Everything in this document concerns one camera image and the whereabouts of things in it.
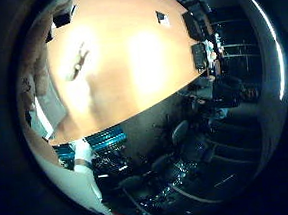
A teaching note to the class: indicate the black office chair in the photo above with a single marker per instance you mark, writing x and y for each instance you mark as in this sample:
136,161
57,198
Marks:
180,132
161,163

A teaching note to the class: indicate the blue ribbed panel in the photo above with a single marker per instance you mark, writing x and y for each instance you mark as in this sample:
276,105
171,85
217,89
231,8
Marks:
106,139

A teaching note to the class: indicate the black computer monitor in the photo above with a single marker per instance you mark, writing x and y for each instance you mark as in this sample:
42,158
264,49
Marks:
200,58
193,26

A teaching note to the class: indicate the ceiling light strip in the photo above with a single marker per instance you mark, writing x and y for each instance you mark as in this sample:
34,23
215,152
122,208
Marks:
274,43

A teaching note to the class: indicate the white paper card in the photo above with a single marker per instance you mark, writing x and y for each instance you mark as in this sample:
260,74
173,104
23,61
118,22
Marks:
62,20

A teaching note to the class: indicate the small black white block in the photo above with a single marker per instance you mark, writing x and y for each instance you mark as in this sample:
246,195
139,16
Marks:
162,18

